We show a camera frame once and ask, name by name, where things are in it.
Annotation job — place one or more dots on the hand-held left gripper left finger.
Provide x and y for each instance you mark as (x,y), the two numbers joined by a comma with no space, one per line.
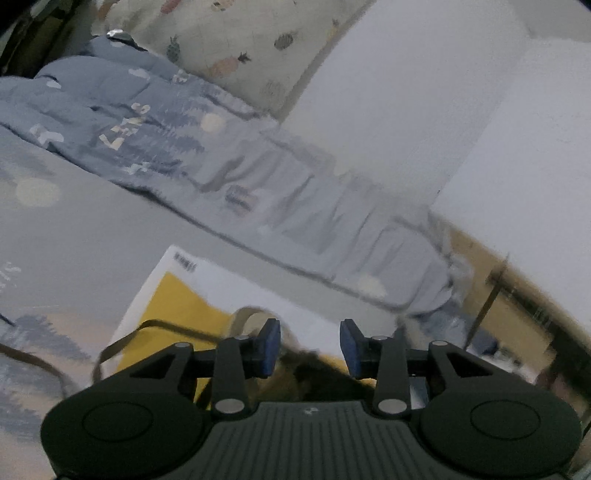
(270,346)

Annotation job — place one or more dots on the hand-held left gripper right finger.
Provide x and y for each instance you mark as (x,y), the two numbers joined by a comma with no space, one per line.
(349,348)

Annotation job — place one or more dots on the olive and beige shoe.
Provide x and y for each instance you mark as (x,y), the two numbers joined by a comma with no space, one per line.
(314,374)

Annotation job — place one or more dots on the white and yellow mailing bag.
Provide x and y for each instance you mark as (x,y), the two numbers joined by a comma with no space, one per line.
(184,300)

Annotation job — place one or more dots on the light blue jeans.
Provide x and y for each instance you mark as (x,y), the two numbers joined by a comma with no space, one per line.
(485,344)

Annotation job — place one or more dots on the blue printed duvet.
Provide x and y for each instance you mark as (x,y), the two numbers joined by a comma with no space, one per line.
(277,184)

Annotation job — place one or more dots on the grey-blue printed bed sheet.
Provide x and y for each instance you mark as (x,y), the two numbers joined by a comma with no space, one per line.
(115,230)

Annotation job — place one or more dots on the pineapple print cloth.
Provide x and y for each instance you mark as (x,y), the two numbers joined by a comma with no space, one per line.
(231,37)

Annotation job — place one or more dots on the wooden bed frame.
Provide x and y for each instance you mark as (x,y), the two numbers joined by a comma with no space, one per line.
(521,304)

